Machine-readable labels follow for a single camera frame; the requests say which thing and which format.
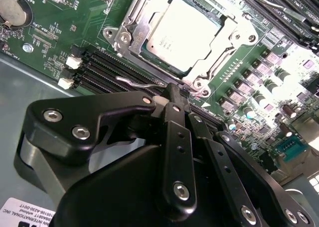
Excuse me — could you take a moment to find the thin metal locking lever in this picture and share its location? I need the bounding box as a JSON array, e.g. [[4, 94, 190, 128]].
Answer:
[[233, 0, 307, 21], [116, 75, 167, 89]]

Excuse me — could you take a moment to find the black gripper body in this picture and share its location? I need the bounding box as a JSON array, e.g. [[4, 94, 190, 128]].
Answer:
[[56, 144, 242, 227]]

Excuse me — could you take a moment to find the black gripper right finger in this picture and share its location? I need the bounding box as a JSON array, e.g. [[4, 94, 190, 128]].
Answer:
[[183, 87, 315, 227]]

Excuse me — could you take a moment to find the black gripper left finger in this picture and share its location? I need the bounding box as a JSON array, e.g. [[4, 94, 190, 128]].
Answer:
[[14, 84, 198, 217]]

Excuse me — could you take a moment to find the silver CPU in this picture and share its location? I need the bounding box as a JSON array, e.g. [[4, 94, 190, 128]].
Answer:
[[141, 0, 226, 75]]

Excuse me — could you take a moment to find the metal socket cover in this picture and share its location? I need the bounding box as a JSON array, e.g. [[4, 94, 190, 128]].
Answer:
[[114, 0, 260, 91]]

